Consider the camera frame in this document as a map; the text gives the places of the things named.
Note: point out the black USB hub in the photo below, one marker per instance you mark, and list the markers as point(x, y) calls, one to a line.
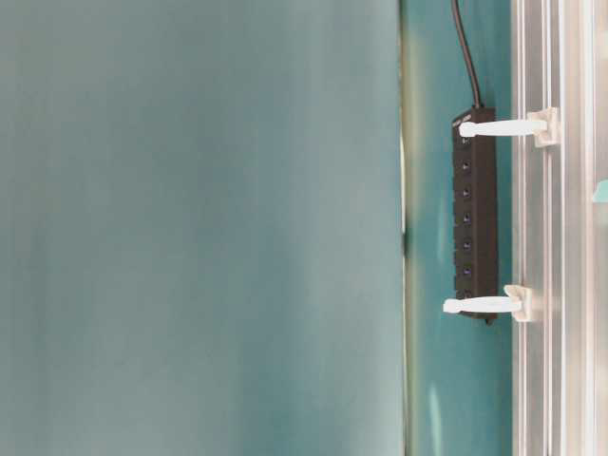
point(475, 209)

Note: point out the aluminium extrusion rail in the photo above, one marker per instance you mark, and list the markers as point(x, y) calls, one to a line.
point(559, 197)

